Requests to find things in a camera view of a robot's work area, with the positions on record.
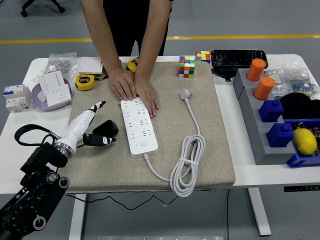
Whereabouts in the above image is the white blue circuit breaker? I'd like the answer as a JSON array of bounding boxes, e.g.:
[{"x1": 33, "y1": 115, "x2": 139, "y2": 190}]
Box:
[{"x1": 2, "y1": 83, "x2": 32, "y2": 113}]

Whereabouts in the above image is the blue plastic bin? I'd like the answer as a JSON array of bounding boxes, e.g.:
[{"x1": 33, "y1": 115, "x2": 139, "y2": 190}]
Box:
[{"x1": 283, "y1": 118, "x2": 320, "y2": 169}]

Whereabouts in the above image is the orange cylinder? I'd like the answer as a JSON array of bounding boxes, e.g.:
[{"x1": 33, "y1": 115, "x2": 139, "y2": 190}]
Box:
[
  {"x1": 253, "y1": 76, "x2": 276, "y2": 101},
  {"x1": 246, "y1": 58, "x2": 267, "y2": 82}
]

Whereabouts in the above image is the white wall switch plate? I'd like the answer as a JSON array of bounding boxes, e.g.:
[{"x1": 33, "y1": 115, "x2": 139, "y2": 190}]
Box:
[{"x1": 78, "y1": 56, "x2": 104, "y2": 76}]

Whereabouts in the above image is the glossy black tray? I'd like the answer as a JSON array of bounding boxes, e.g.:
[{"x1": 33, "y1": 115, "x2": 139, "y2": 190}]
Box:
[{"x1": 210, "y1": 49, "x2": 269, "y2": 70}]

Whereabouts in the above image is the purple bowl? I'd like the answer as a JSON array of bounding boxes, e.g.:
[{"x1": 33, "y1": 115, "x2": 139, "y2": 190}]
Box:
[{"x1": 30, "y1": 77, "x2": 74, "y2": 113}]

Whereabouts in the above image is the blue block with knob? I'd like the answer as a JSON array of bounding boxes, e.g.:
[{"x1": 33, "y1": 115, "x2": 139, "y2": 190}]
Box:
[
  {"x1": 258, "y1": 99, "x2": 285, "y2": 123},
  {"x1": 266, "y1": 122, "x2": 295, "y2": 148}
]

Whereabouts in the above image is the black hanging cable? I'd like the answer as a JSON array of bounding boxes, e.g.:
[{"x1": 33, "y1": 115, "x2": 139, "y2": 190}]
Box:
[{"x1": 225, "y1": 187, "x2": 230, "y2": 240}]

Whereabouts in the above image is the black power adapter plug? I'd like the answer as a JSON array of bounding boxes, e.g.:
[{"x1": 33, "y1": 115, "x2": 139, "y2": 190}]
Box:
[{"x1": 92, "y1": 119, "x2": 120, "y2": 136}]

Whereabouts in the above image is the person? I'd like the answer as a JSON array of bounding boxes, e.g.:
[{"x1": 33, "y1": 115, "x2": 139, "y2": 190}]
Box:
[{"x1": 102, "y1": 0, "x2": 173, "y2": 57}]

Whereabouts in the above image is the thin black adapter cord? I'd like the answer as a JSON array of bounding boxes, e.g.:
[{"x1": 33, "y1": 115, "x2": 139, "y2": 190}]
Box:
[{"x1": 65, "y1": 142, "x2": 179, "y2": 211}]

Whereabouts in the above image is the clear bag of metal parts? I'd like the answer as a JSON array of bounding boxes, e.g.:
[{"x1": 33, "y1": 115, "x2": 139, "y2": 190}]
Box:
[{"x1": 31, "y1": 51, "x2": 83, "y2": 82}]

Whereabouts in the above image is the grey-brown fabric mat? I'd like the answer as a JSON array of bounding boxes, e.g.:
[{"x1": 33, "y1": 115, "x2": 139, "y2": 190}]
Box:
[{"x1": 63, "y1": 60, "x2": 236, "y2": 195}]

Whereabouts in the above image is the person's right hand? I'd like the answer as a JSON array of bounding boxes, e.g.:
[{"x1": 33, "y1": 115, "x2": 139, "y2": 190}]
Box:
[{"x1": 108, "y1": 67, "x2": 138, "y2": 102}]

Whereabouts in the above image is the white power strip cord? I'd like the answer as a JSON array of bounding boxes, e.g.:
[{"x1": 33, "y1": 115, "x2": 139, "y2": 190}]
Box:
[{"x1": 143, "y1": 87, "x2": 206, "y2": 198}]

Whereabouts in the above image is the yellow lemon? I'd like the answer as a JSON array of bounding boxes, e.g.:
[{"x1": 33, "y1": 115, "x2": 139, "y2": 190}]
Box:
[{"x1": 292, "y1": 128, "x2": 318, "y2": 156}]

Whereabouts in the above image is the black table control panel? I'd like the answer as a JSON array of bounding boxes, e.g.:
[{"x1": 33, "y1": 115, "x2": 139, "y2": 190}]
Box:
[{"x1": 283, "y1": 185, "x2": 320, "y2": 193}]

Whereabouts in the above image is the black office chair base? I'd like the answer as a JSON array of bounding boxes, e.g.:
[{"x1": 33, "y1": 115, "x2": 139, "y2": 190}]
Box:
[{"x1": 20, "y1": 0, "x2": 66, "y2": 18}]

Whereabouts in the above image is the clear bag of resistors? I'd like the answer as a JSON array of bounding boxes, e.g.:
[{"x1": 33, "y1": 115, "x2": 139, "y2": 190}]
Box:
[{"x1": 284, "y1": 62, "x2": 320, "y2": 99}]

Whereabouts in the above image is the white switch panel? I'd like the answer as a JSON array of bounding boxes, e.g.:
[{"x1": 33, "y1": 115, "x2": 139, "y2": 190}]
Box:
[{"x1": 37, "y1": 70, "x2": 67, "y2": 98}]

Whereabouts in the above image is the small Rubik's cube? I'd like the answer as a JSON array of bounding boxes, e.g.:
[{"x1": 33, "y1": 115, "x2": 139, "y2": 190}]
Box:
[{"x1": 195, "y1": 50, "x2": 212, "y2": 64}]

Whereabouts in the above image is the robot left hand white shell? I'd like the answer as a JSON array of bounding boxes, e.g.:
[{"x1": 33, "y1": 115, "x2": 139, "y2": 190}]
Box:
[{"x1": 59, "y1": 100, "x2": 118, "y2": 151}]

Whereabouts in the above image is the person's left hand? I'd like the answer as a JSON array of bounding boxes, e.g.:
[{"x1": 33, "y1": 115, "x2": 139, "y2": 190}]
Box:
[{"x1": 133, "y1": 74, "x2": 160, "y2": 119}]

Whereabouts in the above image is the black round cloth object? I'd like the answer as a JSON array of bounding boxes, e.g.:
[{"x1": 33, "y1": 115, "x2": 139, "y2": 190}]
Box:
[{"x1": 279, "y1": 92, "x2": 320, "y2": 120}]

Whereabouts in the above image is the clear bag of small parts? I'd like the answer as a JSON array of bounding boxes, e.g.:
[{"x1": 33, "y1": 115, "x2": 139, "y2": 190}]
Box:
[{"x1": 262, "y1": 65, "x2": 292, "y2": 100}]

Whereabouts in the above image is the grey stepped block holder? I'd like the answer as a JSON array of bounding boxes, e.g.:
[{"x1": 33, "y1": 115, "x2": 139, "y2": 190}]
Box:
[{"x1": 232, "y1": 68, "x2": 297, "y2": 166}]

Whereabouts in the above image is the white power strip board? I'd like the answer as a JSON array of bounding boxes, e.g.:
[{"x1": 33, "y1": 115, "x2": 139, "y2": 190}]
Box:
[{"x1": 120, "y1": 97, "x2": 159, "y2": 160}]

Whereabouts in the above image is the yellow tape measure black label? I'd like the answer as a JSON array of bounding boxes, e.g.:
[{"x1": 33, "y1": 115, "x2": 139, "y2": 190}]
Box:
[{"x1": 74, "y1": 73, "x2": 110, "y2": 91}]

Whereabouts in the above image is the white wall socket outlet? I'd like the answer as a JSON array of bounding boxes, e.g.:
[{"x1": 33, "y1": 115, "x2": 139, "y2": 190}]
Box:
[{"x1": 45, "y1": 84, "x2": 73, "y2": 108}]

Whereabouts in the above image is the small black clip device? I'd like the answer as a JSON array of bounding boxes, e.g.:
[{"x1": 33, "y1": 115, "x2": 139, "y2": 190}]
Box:
[{"x1": 212, "y1": 66, "x2": 238, "y2": 83}]

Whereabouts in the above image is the large Rubik's cube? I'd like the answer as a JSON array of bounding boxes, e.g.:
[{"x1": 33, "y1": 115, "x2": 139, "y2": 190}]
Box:
[{"x1": 177, "y1": 55, "x2": 196, "y2": 79}]

